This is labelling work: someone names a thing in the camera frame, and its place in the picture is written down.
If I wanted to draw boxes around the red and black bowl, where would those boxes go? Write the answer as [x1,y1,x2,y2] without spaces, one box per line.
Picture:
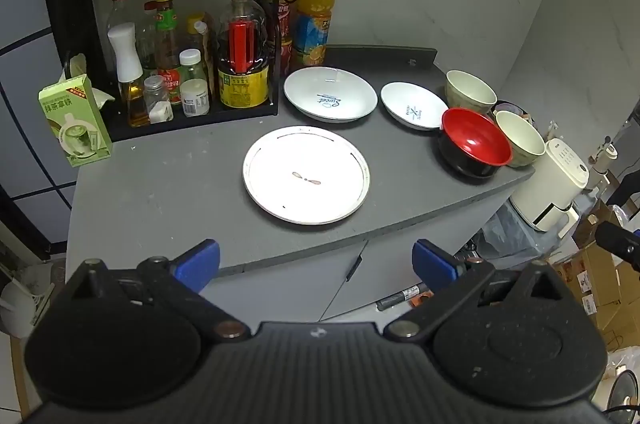
[438,108,513,180]

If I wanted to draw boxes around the large white plate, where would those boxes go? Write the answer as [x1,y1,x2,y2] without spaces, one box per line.
[242,126,371,226]

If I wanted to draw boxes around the cream bowl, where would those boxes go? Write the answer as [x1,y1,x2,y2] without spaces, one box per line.
[445,70,498,114]
[495,111,546,168]

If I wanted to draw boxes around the white Bakery deep plate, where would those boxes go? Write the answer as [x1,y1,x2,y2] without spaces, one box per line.
[381,82,448,132]

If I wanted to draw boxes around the white Sweet deep plate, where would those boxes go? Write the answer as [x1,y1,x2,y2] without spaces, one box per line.
[283,66,378,124]

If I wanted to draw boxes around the grey cabinet doors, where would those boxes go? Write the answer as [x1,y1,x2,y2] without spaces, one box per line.
[199,182,522,324]

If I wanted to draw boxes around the cream rice cooker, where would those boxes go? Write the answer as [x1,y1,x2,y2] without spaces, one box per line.
[510,138,589,239]

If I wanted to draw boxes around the small glass salt jar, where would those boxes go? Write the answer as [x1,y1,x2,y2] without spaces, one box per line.
[143,74,174,124]

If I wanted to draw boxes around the copper inner cooking pot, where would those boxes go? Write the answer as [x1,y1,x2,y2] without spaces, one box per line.
[491,100,535,125]

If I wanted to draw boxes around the white lid seasoning jar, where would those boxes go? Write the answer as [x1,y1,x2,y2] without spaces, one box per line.
[179,48,209,118]

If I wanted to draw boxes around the white cap oil dispenser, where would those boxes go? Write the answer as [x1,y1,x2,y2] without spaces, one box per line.
[107,22,150,127]

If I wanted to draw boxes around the large soy sauce bottle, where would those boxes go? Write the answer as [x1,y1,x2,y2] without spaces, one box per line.
[217,0,269,110]

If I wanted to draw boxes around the green tissue box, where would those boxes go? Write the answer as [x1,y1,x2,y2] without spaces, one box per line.
[38,74,112,167]

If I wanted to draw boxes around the green cap sauce bottle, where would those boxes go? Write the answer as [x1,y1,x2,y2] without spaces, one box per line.
[155,0,181,106]

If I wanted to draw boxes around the red soda can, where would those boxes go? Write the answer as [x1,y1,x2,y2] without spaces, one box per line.
[278,0,293,76]

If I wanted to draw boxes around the red cap clear bottle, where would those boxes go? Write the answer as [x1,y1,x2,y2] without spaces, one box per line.
[104,0,132,70]

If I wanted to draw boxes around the orange juice bottle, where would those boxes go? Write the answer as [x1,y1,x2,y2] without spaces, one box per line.
[293,0,335,68]

